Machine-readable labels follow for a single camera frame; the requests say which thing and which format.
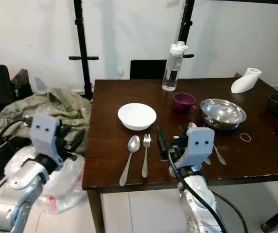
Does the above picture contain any black slanted stand pole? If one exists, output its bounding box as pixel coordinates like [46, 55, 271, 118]
[175, 0, 196, 59]

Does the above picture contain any black chair back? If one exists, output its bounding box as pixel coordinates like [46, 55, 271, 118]
[129, 59, 169, 80]

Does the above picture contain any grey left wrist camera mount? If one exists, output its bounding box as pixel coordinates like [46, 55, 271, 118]
[30, 114, 62, 159]

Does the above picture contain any clear water bottle white lid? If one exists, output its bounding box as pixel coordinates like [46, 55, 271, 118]
[161, 41, 190, 92]

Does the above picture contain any clear plastic bag red print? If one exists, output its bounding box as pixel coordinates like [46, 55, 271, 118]
[7, 146, 87, 215]

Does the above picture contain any black stand pole with crossbar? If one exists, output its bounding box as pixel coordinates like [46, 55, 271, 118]
[68, 0, 100, 100]

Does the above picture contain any purple cup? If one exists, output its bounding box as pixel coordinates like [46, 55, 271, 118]
[173, 92, 197, 114]

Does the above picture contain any white slanted vase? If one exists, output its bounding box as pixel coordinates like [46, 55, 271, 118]
[230, 67, 262, 94]

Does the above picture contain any dark small box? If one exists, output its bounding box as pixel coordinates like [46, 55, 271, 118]
[11, 69, 31, 100]

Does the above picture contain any silver fork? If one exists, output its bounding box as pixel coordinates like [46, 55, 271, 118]
[141, 134, 152, 179]

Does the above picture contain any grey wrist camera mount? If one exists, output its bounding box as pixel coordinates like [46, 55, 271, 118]
[30, 114, 62, 159]
[178, 127, 215, 169]

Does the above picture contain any large silver spoon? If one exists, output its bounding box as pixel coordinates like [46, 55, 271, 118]
[119, 135, 141, 187]

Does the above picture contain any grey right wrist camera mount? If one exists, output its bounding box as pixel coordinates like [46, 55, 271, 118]
[178, 127, 215, 169]

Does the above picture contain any shiny metal bowl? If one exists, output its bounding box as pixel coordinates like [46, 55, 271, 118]
[200, 99, 247, 131]

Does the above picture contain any dark brown wooden table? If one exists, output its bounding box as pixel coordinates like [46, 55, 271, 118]
[82, 77, 278, 233]

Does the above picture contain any white bowl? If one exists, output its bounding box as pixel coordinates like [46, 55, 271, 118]
[118, 103, 157, 131]

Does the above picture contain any olive green crumpled cloth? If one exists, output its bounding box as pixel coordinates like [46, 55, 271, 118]
[0, 88, 87, 157]

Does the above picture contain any tan rubber band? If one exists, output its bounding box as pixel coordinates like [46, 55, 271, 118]
[239, 132, 253, 143]

